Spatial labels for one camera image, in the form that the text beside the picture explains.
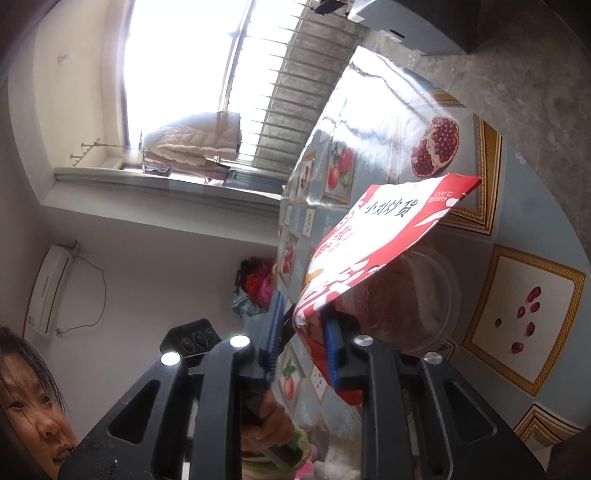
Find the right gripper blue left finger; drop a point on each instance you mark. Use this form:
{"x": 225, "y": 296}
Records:
{"x": 270, "y": 337}

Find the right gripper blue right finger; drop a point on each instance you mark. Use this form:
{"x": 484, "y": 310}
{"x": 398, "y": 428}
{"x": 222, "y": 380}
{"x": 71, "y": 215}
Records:
{"x": 334, "y": 351}

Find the red white snack bag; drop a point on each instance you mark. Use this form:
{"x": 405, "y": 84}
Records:
{"x": 385, "y": 222}

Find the person left hand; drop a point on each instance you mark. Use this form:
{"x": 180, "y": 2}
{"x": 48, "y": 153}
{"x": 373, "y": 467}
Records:
{"x": 277, "y": 428}

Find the red clothes pile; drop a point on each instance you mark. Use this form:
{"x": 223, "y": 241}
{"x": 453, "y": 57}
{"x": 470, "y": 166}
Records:
{"x": 253, "y": 288}

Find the clear plastic cup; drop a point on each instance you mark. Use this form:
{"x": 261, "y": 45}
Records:
{"x": 412, "y": 304}

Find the white air conditioner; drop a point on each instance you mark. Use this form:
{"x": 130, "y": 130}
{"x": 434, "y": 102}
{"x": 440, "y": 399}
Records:
{"x": 45, "y": 300}

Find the person head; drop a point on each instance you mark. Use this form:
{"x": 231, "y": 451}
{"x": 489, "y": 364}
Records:
{"x": 34, "y": 405}

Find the quilted beige blanket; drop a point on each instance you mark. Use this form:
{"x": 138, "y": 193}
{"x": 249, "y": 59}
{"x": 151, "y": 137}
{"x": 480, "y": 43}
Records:
{"x": 195, "y": 139}

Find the grey storage cabinet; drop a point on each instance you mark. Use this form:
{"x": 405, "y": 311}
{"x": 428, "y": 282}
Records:
{"x": 431, "y": 27}

